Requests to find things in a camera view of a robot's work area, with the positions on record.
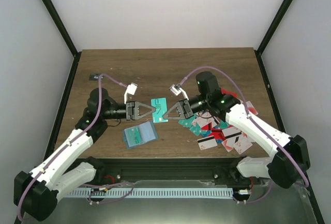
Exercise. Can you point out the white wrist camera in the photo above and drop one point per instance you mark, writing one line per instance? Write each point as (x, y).
(177, 89)
(130, 90)

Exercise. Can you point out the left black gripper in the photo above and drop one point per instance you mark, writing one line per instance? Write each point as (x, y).
(134, 113)

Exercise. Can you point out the light blue slotted cable duct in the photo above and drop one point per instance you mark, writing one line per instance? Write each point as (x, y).
(156, 193)

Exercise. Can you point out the black aluminium frame rail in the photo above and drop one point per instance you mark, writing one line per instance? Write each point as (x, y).
(222, 171)

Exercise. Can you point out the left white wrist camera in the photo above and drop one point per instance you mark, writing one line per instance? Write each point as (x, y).
(130, 90)

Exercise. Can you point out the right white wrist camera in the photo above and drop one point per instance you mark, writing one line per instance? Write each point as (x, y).
(177, 89)

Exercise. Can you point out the small black card far left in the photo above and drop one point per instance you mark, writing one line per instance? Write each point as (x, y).
(95, 77)

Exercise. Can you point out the white magnetic stripe card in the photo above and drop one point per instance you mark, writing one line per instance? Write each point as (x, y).
(207, 142)

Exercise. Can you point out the teal VIP card front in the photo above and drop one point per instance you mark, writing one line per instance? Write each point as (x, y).
(133, 137)

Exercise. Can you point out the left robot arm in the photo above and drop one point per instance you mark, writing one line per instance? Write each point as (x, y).
(38, 192)

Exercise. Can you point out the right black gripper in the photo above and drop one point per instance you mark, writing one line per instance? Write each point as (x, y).
(183, 106)

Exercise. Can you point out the teal vip card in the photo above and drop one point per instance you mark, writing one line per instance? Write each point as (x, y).
(160, 105)
(133, 137)

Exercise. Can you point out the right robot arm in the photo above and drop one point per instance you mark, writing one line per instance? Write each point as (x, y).
(288, 157)

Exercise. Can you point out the blue leather card holder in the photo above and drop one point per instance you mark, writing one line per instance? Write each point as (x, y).
(148, 132)

